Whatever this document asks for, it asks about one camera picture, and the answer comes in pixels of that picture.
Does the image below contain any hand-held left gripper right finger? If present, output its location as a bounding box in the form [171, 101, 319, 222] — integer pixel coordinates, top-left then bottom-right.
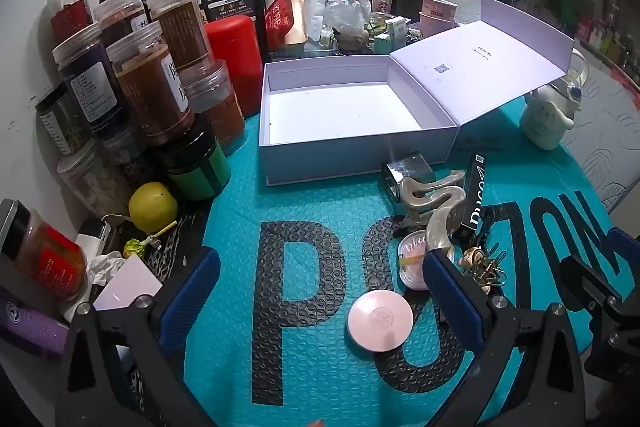
[422, 248, 586, 427]

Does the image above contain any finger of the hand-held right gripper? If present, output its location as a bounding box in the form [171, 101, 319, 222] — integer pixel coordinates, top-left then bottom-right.
[559, 253, 622, 309]
[605, 228, 640, 274]

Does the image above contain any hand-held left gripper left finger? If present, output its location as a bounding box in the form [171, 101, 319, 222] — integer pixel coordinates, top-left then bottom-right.
[52, 246, 222, 427]

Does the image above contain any small pink powder jar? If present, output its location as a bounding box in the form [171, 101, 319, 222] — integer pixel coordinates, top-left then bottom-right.
[399, 229, 433, 292]

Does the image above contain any pink round compact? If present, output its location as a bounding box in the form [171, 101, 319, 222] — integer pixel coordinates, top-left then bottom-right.
[348, 291, 415, 350]

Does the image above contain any beige wavy hair claw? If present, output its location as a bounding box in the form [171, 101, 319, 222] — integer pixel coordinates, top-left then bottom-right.
[399, 169, 468, 254]

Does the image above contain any long black cosmetic box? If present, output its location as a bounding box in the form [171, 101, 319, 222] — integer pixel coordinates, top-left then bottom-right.
[455, 153, 488, 239]

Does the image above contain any dark square compact case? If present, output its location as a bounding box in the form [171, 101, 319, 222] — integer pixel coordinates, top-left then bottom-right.
[381, 152, 433, 204]

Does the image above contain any lavender hinged gift box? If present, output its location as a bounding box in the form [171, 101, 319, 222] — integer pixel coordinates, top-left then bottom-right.
[259, 0, 575, 188]

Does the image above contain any green wrapped lollipop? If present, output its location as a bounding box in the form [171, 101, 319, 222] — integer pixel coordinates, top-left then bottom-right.
[123, 220, 178, 259]

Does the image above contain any crumpled white paper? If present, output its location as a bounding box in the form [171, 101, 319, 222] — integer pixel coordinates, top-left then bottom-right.
[88, 253, 127, 286]

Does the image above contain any yellow green apple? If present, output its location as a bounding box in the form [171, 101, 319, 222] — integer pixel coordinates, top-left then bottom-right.
[128, 181, 179, 234]

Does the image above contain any white quilted cover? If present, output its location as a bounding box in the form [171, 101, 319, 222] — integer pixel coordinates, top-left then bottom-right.
[560, 71, 640, 228]

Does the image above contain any silver phone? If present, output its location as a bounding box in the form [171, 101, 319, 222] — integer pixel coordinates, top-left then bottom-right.
[75, 218, 114, 259]

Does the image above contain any teal bubble mailer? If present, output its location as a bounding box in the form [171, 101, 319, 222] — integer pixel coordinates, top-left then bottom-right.
[182, 96, 617, 427]

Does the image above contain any green jar with black lid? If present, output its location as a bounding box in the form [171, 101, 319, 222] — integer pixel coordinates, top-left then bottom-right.
[157, 117, 232, 201]

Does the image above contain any red label jar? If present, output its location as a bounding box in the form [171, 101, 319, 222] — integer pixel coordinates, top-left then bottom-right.
[0, 201, 89, 304]

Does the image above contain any cream cartoon water bottle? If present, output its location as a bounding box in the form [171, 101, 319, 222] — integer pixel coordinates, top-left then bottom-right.
[518, 48, 590, 152]

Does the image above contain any purple tube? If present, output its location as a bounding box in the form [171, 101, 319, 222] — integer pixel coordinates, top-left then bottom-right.
[0, 288, 71, 359]

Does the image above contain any shelf of bottles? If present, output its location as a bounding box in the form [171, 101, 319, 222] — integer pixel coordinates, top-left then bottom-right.
[574, 0, 640, 75]

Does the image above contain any cluster of clear spice jars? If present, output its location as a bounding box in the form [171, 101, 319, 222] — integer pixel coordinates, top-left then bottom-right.
[35, 0, 247, 219]

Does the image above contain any red canister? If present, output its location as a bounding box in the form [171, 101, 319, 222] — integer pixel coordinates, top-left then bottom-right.
[205, 15, 264, 118]

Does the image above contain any green and white carton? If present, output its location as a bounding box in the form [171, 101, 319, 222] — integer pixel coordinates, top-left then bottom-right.
[374, 17, 410, 54]

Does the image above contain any pink paper cup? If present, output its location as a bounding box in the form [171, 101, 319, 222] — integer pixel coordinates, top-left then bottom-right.
[421, 0, 458, 24]
[418, 12, 457, 38]

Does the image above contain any red snack packet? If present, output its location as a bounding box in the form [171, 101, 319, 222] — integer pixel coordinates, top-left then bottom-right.
[265, 0, 297, 52]

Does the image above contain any beige paper packet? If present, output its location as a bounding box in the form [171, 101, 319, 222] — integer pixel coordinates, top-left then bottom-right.
[287, 0, 309, 45]

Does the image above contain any clear plastic wrapper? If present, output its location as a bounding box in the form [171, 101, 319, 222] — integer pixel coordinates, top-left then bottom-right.
[324, 0, 372, 38]

